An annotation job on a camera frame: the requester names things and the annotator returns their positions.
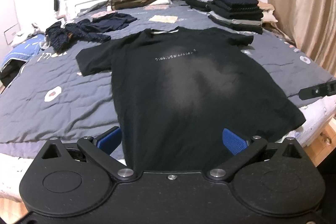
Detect dark navy garment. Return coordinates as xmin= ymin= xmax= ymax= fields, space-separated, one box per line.
xmin=91 ymin=12 xmax=138 ymax=32

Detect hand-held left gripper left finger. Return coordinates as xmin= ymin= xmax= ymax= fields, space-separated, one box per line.
xmin=37 ymin=126 xmax=137 ymax=182

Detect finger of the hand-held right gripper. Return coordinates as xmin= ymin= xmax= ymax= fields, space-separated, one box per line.
xmin=299 ymin=80 xmax=336 ymax=101

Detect white puffy cushion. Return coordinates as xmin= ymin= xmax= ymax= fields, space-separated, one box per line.
xmin=262 ymin=12 xmax=279 ymax=24

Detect stack of folded dark clothes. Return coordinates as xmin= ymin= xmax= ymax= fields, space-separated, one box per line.
xmin=209 ymin=0 xmax=264 ymax=35

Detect beige curtain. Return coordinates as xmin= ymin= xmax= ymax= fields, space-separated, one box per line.
xmin=268 ymin=0 xmax=336 ymax=77

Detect black t-shirt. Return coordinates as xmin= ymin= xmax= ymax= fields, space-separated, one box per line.
xmin=76 ymin=27 xmax=307 ymax=170

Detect blue blanket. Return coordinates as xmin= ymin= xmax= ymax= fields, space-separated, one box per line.
xmin=0 ymin=34 xmax=46 ymax=69

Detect white mattress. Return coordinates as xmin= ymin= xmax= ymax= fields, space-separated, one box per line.
xmin=289 ymin=95 xmax=336 ymax=147

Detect black bag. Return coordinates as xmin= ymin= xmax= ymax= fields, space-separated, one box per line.
xmin=0 ymin=61 xmax=25 ymax=88

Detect navy dotted shirt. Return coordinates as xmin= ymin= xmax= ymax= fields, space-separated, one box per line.
xmin=45 ymin=19 xmax=112 ymax=52

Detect white crumpled clothes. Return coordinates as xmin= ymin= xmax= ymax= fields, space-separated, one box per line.
xmin=10 ymin=22 xmax=48 ymax=46

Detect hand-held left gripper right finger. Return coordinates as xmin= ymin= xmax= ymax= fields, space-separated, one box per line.
xmin=206 ymin=128 xmax=301 ymax=182

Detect grey quilted printed blanket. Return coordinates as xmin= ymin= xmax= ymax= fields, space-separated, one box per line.
xmin=0 ymin=0 xmax=336 ymax=153

